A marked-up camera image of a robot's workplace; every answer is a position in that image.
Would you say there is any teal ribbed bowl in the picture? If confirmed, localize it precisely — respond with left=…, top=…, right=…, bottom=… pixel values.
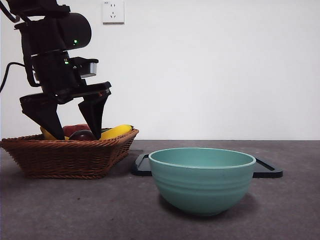
left=148, top=147, right=257, bottom=217

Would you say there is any white wall socket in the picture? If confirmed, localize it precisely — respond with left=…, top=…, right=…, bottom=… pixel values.
left=102, top=0, right=125, bottom=25

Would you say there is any dark purple plum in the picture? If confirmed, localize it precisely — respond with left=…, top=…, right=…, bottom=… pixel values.
left=68, top=129, right=97, bottom=141

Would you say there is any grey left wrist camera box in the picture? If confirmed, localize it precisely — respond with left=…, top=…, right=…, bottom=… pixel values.
left=67, top=57, right=99, bottom=77

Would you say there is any black rectangular tray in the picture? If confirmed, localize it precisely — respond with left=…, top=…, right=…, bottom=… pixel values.
left=131, top=153, right=284, bottom=179

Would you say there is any yellow banana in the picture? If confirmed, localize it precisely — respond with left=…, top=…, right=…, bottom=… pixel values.
left=39, top=124, right=134, bottom=141

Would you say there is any red apple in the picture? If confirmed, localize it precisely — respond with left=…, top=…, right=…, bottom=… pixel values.
left=62, top=124, right=91, bottom=136

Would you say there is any brown wicker basket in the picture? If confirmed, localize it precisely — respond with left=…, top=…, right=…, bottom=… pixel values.
left=0, top=128, right=140, bottom=180

